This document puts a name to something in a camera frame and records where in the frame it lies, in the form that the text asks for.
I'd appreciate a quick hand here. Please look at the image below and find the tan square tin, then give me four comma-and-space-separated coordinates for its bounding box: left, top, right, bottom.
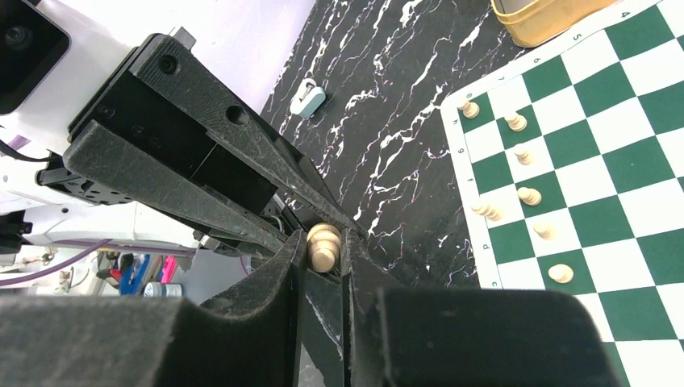
490, 0, 615, 48

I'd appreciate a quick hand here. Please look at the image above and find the green white chess board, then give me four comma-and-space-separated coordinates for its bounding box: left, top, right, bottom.
440, 1, 683, 386

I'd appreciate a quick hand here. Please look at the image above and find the light piece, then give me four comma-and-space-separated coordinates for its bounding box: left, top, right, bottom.
307, 223, 341, 273

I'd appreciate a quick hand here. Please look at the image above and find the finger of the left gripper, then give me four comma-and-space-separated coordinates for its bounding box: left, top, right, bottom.
129, 34, 368, 237

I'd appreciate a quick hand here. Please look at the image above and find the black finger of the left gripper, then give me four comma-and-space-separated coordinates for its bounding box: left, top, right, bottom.
63, 120, 288, 252

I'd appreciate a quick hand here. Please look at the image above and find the small light blue clip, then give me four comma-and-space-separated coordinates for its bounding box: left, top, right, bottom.
290, 78, 327, 119

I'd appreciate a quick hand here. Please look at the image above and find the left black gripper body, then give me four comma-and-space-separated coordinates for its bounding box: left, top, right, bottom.
37, 38, 277, 214

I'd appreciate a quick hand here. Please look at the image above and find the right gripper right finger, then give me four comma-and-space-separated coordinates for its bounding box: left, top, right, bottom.
340, 229, 619, 386

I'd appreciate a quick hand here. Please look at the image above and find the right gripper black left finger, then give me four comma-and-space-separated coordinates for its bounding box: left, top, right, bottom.
1, 231, 307, 386

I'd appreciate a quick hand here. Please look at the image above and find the light pawn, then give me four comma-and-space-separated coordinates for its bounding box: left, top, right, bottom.
517, 187, 542, 206
512, 144, 534, 165
471, 198, 503, 222
533, 222, 557, 240
548, 264, 574, 284

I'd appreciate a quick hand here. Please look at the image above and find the light piece corner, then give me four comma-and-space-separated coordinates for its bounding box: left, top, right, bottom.
457, 98, 480, 119

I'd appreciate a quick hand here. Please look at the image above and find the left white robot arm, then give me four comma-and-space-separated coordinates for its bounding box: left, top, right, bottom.
1, 1, 359, 254

